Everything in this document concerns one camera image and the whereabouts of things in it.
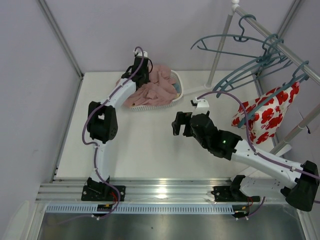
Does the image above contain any pink skirt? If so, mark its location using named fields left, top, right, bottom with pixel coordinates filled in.
left=124, top=65, right=177, bottom=108

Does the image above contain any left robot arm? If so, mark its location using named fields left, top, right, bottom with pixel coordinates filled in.
left=81, top=55, right=149, bottom=202

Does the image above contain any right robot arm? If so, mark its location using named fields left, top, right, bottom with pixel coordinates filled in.
left=171, top=111, right=320, bottom=212

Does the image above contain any teal hanger with garment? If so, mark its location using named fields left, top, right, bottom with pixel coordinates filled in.
left=236, top=60, right=309, bottom=128

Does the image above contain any white laundry basket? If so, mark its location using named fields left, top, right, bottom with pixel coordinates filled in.
left=129, top=70, right=185, bottom=112

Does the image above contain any blue garment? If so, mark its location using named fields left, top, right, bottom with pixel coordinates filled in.
left=172, top=83, right=181, bottom=93

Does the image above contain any red poppy floral garment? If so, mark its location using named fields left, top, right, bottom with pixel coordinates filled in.
left=231, top=86, right=300, bottom=145

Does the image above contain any silver clothes rack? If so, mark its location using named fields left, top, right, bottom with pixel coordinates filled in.
left=204, top=0, right=320, bottom=154

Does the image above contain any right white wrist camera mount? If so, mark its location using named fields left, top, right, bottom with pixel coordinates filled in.
left=190, top=98, right=210, bottom=116

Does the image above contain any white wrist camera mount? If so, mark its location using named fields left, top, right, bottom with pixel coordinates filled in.
left=133, top=50, right=148, bottom=58
left=190, top=98, right=210, bottom=116

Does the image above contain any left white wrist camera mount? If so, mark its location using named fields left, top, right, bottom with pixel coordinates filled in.
left=133, top=50, right=148, bottom=58

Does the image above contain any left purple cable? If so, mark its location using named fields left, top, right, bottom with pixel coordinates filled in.
left=82, top=46, right=148, bottom=191

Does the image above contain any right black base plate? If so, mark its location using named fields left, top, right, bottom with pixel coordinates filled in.
left=210, top=186, right=261, bottom=203

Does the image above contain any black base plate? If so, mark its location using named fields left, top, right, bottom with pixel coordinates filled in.
left=81, top=177, right=126, bottom=202
left=210, top=186, right=261, bottom=203

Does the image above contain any aluminium mounting rail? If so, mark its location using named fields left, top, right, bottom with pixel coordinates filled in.
left=34, top=177, right=310, bottom=206

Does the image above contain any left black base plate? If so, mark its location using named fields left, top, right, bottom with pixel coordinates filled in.
left=81, top=177, right=126, bottom=202

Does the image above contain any white slotted cable duct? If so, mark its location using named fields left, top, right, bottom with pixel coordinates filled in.
left=46, top=203, right=235, bottom=215

